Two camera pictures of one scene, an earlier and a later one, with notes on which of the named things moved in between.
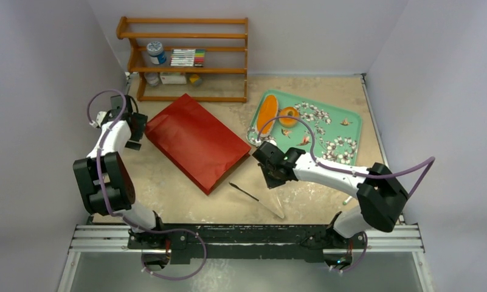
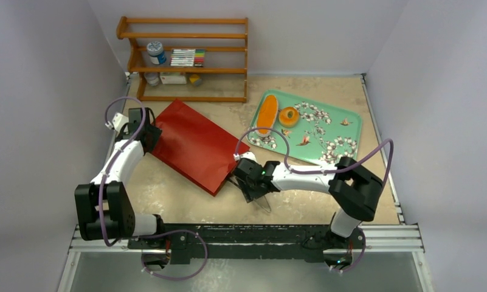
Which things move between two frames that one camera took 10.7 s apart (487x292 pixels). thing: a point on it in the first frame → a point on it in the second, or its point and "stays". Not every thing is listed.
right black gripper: (265, 157) → (248, 187)
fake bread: (268, 110) stays
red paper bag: (202, 148) stays
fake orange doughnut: (288, 121) stays
